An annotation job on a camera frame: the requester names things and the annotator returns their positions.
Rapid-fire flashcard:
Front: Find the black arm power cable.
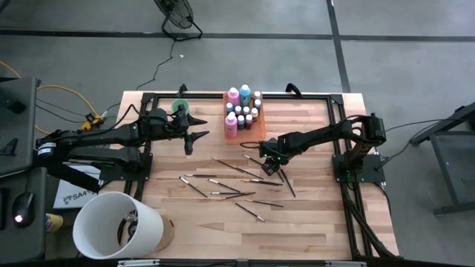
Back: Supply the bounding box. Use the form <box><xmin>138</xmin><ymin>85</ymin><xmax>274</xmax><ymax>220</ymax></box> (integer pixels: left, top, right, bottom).
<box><xmin>373</xmin><ymin>118</ymin><xmax>458</xmax><ymax>172</ymax></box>

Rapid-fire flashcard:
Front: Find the black right camera cable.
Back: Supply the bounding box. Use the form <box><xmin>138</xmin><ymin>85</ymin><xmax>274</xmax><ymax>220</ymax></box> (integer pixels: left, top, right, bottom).
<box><xmin>239</xmin><ymin>140</ymin><xmax>263</xmax><ymax>151</ymax></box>

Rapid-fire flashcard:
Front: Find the dark paintbrush gold ferrule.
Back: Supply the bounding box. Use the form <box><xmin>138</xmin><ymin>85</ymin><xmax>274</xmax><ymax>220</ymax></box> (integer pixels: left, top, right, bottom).
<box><xmin>240</xmin><ymin>179</ymin><xmax>284</xmax><ymax>187</ymax></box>
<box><xmin>216</xmin><ymin>191</ymin><xmax>257</xmax><ymax>202</ymax></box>
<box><xmin>244</xmin><ymin>199</ymin><xmax>284</xmax><ymax>208</ymax></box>

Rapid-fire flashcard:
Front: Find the black fan cable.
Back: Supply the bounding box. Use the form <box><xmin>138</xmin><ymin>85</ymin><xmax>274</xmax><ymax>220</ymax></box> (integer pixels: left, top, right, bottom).
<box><xmin>135</xmin><ymin>39</ymin><xmax>176</xmax><ymax>91</ymax></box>

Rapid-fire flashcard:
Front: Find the yellow power cable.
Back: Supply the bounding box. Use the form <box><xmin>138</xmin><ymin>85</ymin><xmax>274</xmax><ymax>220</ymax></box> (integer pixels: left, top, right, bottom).
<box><xmin>0</xmin><ymin>60</ymin><xmax>98</xmax><ymax>137</ymax></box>

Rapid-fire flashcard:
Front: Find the black aluminium rig frame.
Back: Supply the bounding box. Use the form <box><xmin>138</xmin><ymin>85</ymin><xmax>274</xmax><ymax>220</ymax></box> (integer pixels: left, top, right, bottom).
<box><xmin>124</xmin><ymin>91</ymin><xmax>400</xmax><ymax>260</ymax></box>

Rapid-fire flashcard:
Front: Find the pale green ribbed cup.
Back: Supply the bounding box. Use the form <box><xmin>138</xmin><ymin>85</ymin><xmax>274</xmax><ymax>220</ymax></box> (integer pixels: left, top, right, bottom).
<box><xmin>171</xmin><ymin>98</ymin><xmax>191</xmax><ymax>116</ymax></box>

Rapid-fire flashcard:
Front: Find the yellow cable plug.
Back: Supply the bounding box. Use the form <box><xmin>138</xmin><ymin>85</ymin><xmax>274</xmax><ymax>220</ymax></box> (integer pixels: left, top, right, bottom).
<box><xmin>80</xmin><ymin>113</ymin><xmax>104</xmax><ymax>131</ymax></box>

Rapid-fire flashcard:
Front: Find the white sign board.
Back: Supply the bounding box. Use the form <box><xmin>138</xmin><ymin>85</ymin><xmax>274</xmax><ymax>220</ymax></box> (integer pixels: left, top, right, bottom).
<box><xmin>53</xmin><ymin>164</ymin><xmax>104</xmax><ymax>210</ymax></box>

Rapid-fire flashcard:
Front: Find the black floor cable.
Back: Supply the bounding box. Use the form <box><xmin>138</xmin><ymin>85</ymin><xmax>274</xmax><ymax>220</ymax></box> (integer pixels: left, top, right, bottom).
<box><xmin>35</xmin><ymin>96</ymin><xmax>92</xmax><ymax>123</ymax></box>

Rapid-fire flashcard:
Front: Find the black diagonal desk bar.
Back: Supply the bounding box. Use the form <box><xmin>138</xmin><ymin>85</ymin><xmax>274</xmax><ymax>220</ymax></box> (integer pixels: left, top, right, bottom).
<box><xmin>32</xmin><ymin>149</ymin><xmax>102</xmax><ymax>194</ymax></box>

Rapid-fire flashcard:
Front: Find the orange translucent plastic bin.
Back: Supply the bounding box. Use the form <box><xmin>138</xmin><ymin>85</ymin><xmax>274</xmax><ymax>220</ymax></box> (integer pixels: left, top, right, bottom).
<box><xmin>223</xmin><ymin>90</ymin><xmax>266</xmax><ymax>145</ymax></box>

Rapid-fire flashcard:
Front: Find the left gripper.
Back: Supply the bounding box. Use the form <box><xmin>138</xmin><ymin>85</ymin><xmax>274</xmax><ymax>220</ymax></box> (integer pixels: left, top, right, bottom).
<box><xmin>140</xmin><ymin>108</ymin><xmax>211</xmax><ymax>156</ymax></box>

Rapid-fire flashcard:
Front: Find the black floor fan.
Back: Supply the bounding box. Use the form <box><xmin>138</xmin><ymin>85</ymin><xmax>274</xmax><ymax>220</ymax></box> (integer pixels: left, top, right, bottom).
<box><xmin>153</xmin><ymin>0</ymin><xmax>204</xmax><ymax>42</ymax></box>

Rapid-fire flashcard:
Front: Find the dark grey equipment case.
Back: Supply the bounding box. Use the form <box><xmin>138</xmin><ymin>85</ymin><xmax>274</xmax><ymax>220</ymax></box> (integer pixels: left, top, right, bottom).
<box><xmin>0</xmin><ymin>76</ymin><xmax>42</xmax><ymax>178</ymax></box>

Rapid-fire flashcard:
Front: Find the silver bracket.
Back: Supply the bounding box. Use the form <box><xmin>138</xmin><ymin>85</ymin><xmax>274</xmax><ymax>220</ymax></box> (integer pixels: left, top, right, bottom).
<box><xmin>324</xmin><ymin>260</ymin><xmax>367</xmax><ymax>267</ymax></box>
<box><xmin>117</xmin><ymin>259</ymin><xmax>161</xmax><ymax>267</ymax></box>

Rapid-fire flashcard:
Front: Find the yellow blue can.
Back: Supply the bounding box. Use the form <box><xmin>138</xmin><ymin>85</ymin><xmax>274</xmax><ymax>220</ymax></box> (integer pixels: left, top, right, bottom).
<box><xmin>45</xmin><ymin>212</ymin><xmax>65</xmax><ymax>234</ymax></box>

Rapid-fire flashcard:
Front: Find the black computer mouse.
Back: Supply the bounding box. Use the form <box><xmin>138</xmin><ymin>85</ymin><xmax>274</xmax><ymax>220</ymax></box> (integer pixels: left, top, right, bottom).
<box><xmin>11</xmin><ymin>191</ymin><xmax>36</xmax><ymax>228</ymax></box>

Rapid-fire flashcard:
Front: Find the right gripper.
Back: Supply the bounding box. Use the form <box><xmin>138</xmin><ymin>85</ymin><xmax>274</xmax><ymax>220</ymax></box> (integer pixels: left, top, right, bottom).
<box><xmin>259</xmin><ymin>137</ymin><xmax>289</xmax><ymax>177</ymax></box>

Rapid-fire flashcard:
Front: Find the large teal paint bottle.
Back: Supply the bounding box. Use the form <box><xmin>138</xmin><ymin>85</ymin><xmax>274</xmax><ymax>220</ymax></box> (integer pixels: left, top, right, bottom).
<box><xmin>239</xmin><ymin>84</ymin><xmax>252</xmax><ymax>108</ymax></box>

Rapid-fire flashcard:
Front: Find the black side desk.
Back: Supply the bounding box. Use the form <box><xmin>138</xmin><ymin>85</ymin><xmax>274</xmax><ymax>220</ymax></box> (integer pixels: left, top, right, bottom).
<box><xmin>0</xmin><ymin>166</ymin><xmax>48</xmax><ymax>263</ymax></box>

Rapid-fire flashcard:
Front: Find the black metal stand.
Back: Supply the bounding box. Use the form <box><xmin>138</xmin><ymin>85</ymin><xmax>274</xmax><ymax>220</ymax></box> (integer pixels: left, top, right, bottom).
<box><xmin>409</xmin><ymin>100</ymin><xmax>475</xmax><ymax>217</ymax></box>

